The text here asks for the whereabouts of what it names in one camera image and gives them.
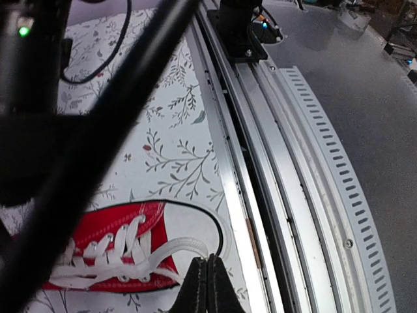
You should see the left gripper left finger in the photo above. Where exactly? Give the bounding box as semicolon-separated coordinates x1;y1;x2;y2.
169;258;207;313

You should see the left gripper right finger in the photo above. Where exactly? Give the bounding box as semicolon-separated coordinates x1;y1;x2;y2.
207;254;245;313

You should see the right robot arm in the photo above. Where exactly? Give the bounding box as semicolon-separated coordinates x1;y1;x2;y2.
1;1;199;312

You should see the floral patterned table mat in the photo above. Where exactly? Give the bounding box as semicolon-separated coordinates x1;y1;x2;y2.
0;6;252;313

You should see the front aluminium rail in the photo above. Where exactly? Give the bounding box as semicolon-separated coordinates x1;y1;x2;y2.
197;1;397;312

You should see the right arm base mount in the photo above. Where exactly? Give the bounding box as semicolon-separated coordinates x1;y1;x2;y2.
207;1;284;63

